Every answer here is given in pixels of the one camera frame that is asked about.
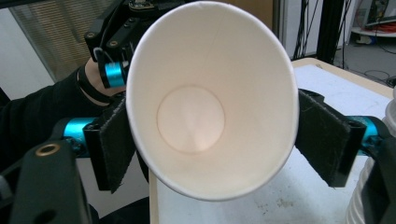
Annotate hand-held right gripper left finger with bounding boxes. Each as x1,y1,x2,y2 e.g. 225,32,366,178
64,96,137,194

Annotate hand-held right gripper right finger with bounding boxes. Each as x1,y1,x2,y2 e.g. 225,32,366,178
294,88,383,188

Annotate stack of paper cups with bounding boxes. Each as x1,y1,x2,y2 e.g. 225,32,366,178
345,86,396,224

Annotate white paper cup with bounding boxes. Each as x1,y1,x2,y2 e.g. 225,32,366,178
125,0,301,203

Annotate black wrist band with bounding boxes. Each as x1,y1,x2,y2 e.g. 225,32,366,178
77,64,112,105

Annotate window blind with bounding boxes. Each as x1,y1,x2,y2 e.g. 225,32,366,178
8,0,120,82

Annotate white table mat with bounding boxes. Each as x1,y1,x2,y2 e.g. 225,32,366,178
155,64,396,224

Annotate white round table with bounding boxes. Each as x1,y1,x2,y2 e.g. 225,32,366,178
350,17,396,39

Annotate brown wooden panel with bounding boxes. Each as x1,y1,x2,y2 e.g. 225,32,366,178
222,0,276,31

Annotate tangle of floor cables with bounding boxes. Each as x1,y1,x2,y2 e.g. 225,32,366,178
340,38,396,89

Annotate black frame post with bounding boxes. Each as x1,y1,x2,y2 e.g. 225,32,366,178
316,0,347,65

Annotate black hanging cable bundle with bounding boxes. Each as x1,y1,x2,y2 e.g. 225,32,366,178
291,0,317,61

